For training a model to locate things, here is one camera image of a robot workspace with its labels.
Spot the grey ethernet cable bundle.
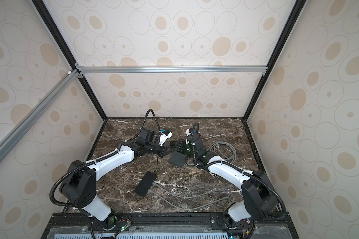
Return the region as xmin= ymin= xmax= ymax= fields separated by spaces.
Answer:
xmin=207 ymin=140 xmax=237 ymax=164

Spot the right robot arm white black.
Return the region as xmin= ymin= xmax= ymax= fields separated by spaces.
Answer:
xmin=170 ymin=130 xmax=287 ymax=224

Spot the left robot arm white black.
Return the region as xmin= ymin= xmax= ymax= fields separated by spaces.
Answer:
xmin=49 ymin=126 xmax=172 ymax=230

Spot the small circuit board with LEDs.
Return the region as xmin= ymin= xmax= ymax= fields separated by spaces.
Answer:
xmin=114 ymin=219 xmax=132 ymax=237

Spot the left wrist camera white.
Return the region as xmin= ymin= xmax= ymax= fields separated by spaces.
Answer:
xmin=159 ymin=129 xmax=173 ymax=146

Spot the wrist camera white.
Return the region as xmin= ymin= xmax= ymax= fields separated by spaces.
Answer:
xmin=159 ymin=129 xmax=173 ymax=146
xmin=186 ymin=128 xmax=198 ymax=136

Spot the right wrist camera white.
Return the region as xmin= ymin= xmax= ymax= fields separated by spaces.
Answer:
xmin=186 ymin=128 xmax=198 ymax=136

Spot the square dark grey switch box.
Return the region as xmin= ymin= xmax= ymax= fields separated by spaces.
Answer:
xmin=169 ymin=151 xmax=187 ymax=168

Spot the horizontal aluminium rail back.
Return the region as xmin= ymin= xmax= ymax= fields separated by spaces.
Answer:
xmin=75 ymin=65 xmax=268 ymax=76

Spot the diagonal aluminium rail left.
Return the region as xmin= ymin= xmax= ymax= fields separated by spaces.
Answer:
xmin=0 ymin=69 xmax=79 ymax=163

